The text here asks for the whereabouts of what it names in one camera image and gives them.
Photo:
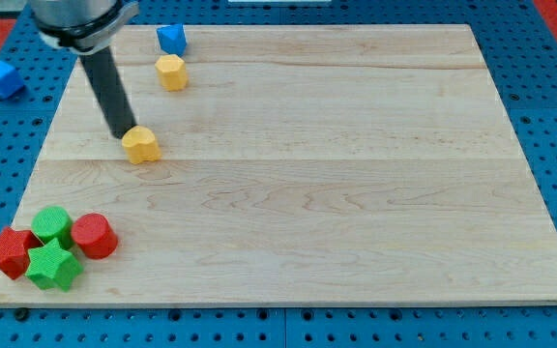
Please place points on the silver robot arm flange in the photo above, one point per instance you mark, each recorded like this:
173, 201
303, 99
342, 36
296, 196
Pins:
83, 26

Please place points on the yellow heart block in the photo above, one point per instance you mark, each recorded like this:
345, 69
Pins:
140, 144

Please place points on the green star block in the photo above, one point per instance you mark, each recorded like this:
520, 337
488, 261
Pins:
51, 266

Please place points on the red star block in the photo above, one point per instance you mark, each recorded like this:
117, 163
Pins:
14, 246

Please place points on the wooden board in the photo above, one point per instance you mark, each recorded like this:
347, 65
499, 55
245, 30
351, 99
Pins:
328, 166

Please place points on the yellow hexagon block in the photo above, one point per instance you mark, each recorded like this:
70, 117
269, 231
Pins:
172, 73

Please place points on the blue triangular block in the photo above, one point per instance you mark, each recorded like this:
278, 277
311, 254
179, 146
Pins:
172, 39

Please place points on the red cylinder block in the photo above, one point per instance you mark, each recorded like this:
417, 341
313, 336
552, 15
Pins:
94, 236

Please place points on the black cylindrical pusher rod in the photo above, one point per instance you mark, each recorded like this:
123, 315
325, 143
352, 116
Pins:
109, 91

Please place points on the green cylinder block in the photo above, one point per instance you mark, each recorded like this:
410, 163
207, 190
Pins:
53, 223

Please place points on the blue cube block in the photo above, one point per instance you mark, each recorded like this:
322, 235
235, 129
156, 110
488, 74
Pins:
10, 80

